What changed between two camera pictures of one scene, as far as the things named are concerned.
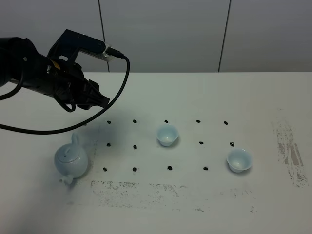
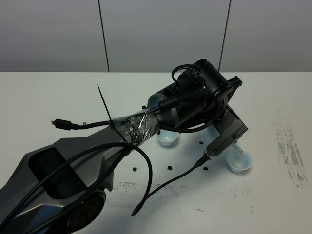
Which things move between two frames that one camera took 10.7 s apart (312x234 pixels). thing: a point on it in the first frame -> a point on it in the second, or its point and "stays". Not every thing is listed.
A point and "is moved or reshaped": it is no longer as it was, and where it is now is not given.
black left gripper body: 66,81 -> 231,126
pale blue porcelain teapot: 71,160 is moved or reshaped
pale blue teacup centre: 166,134 stays
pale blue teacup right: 239,160 stays
